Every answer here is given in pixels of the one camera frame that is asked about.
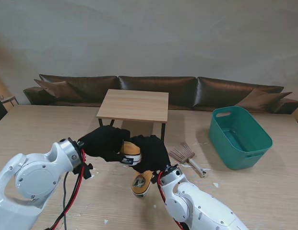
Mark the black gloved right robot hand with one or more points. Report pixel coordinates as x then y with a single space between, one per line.
153 153

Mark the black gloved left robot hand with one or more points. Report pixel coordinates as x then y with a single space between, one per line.
103 143

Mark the yellow canvas sneaker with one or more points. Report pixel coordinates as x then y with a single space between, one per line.
141 184
130 151

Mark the beige hand brush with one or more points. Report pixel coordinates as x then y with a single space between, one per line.
182 152

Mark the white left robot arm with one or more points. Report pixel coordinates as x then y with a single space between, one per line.
33 179

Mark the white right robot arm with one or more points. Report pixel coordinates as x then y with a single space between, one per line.
199 203

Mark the small wooden stand black legs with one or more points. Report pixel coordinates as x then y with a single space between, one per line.
134 105

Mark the brown leather sofa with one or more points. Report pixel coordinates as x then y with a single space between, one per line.
182 91

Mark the brown cushion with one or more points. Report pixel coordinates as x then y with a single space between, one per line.
60 89
261 99

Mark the teal plastic basin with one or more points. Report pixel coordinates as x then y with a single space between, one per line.
237 141

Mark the small background side table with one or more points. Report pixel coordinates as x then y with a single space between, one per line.
8 98

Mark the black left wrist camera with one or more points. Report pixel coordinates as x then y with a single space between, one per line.
87 171

